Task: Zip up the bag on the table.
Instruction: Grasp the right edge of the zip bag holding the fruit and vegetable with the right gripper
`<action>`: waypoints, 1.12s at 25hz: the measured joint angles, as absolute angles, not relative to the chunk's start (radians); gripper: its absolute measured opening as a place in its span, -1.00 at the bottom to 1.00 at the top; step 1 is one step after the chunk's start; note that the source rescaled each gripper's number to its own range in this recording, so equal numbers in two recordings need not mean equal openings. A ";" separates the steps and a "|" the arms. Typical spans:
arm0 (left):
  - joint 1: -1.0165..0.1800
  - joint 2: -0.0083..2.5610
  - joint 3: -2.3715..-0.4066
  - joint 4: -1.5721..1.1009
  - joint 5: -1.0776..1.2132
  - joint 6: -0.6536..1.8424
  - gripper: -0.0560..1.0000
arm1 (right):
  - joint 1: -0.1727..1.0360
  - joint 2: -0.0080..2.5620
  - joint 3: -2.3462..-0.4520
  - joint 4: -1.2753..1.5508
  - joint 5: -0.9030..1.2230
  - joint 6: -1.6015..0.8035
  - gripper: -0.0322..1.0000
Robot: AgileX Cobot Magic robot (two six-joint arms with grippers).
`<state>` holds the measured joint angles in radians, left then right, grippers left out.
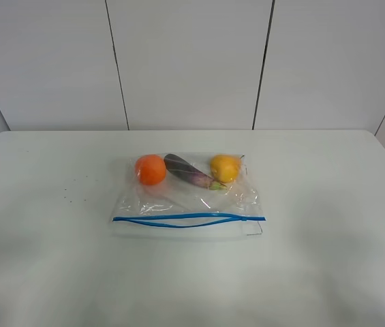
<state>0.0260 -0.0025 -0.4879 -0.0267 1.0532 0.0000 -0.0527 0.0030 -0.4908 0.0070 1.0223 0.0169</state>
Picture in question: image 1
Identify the clear plastic zip bag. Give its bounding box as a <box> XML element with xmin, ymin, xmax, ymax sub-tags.
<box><xmin>111</xmin><ymin>153</ymin><xmax>266</xmax><ymax>238</ymax></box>

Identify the purple eggplant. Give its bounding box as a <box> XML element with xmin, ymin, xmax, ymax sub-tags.
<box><xmin>164</xmin><ymin>153</ymin><xmax>227</xmax><ymax>191</ymax></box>

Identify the yellow lemon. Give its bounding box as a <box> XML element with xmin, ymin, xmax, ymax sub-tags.
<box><xmin>210</xmin><ymin>155</ymin><xmax>242</xmax><ymax>183</ymax></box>

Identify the orange fruit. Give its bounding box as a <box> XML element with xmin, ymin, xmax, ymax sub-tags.
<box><xmin>135</xmin><ymin>155</ymin><xmax>166</xmax><ymax>186</ymax></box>

